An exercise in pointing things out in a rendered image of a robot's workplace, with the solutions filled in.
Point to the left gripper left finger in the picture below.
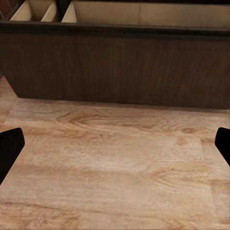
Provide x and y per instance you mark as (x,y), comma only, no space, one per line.
(11,145)

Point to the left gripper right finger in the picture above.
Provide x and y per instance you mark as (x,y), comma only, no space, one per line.
(222,141)

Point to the cabinet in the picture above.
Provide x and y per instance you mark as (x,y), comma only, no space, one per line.
(147,52)

